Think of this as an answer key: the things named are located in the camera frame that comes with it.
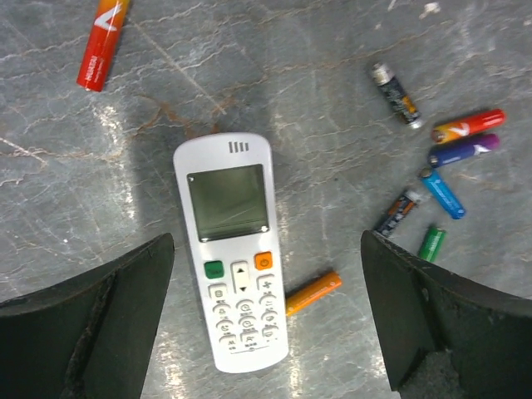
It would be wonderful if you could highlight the green battery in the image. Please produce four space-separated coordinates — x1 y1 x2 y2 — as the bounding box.
417 225 446 263

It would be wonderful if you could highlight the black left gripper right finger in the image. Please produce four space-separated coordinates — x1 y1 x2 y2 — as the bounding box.
361 230 531 398

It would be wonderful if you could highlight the black battery upper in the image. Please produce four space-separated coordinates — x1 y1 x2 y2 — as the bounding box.
371 62 423 129

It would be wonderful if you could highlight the black battery lower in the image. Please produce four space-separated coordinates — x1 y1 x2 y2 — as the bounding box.
373 189 421 238

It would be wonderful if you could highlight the white remote control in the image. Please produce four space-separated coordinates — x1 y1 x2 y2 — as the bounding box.
173 132 288 374

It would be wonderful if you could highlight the black battery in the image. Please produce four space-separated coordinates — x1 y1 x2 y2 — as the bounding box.
371 62 423 129
373 189 421 238

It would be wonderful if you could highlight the light blue battery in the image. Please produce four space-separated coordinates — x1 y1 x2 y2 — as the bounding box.
419 167 466 219

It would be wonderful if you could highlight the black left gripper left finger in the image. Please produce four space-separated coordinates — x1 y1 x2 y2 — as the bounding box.
1 233 175 398

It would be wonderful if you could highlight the orange battery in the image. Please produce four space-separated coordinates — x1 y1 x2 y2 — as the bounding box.
285 271 342 317

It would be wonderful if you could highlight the red yellow battery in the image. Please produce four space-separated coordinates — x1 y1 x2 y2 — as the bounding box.
431 109 506 144

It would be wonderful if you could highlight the purple blue battery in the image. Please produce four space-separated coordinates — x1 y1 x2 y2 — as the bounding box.
427 134 500 168

